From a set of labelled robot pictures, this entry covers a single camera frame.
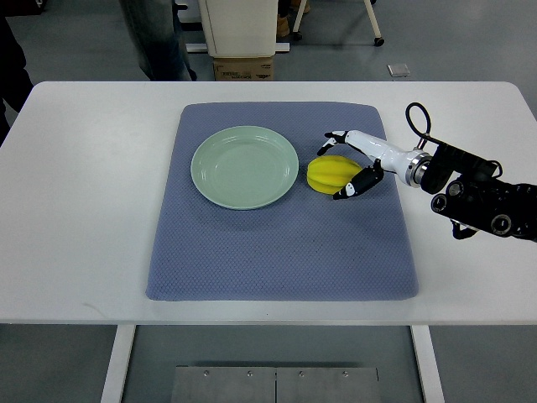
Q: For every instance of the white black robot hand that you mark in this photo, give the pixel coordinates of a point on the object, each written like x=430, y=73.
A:
x=409, y=166

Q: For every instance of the yellow starfruit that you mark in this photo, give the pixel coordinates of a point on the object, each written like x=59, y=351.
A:
x=327, y=174

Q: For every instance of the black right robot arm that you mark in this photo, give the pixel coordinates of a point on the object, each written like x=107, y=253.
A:
x=467, y=190

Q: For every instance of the light green plate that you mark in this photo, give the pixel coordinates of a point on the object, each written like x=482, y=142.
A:
x=244, y=167

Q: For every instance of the grey metal floor plate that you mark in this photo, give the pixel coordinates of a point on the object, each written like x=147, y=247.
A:
x=275, y=384

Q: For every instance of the blue-grey textured mat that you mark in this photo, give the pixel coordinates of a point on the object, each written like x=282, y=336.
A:
x=303, y=247

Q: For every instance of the white wheeled chair legs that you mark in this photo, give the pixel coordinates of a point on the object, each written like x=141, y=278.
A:
x=300, y=7

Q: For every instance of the tan boots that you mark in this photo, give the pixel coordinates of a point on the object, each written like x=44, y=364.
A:
x=282, y=29

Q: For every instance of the cardboard box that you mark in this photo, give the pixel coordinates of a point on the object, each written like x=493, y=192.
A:
x=244, y=69

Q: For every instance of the white cabinet stand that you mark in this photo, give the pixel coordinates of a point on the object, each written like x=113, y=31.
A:
x=233, y=29

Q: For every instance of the person in grey jeans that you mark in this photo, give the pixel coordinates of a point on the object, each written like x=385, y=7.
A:
x=155, y=29

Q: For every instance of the white table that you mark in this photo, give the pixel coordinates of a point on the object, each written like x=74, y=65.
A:
x=83, y=174

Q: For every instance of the person in dark clothes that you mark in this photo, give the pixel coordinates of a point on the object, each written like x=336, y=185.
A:
x=15, y=81

